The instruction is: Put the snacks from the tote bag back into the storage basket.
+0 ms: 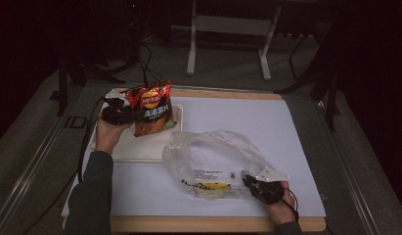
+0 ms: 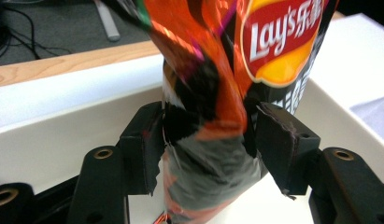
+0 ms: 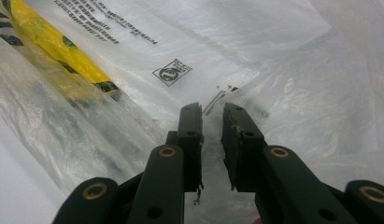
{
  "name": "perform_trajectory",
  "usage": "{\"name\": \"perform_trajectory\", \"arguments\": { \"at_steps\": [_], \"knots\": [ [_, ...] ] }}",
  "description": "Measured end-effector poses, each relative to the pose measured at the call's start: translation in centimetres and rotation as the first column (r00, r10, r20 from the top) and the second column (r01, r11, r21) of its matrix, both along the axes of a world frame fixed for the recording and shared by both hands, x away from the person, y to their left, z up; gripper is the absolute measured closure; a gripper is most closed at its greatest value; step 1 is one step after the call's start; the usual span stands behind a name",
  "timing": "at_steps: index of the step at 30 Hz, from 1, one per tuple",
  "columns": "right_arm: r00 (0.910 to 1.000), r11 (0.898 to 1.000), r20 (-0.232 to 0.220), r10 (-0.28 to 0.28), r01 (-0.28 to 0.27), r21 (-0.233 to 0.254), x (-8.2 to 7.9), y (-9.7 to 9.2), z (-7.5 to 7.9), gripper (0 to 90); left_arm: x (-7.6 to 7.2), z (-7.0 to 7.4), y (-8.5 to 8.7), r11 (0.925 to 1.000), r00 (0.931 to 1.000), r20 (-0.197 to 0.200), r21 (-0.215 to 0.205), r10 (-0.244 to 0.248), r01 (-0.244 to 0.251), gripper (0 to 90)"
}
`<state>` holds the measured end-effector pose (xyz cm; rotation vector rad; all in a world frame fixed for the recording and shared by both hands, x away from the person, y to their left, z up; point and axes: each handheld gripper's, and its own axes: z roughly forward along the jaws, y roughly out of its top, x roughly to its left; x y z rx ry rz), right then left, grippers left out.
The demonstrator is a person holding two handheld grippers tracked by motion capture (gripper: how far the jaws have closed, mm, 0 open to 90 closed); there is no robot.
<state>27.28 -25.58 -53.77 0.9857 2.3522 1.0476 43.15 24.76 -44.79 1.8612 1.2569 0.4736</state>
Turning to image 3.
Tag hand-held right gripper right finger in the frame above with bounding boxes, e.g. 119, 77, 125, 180
220, 103, 268, 193

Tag yellow snack packet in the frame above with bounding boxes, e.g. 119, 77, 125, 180
0, 0, 122, 101

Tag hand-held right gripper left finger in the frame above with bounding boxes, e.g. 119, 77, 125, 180
165, 102, 205, 193

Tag white table mat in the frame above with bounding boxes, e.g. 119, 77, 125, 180
0, 106, 71, 224

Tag clear plastic bag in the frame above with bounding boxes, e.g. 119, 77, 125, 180
0, 0, 384, 224

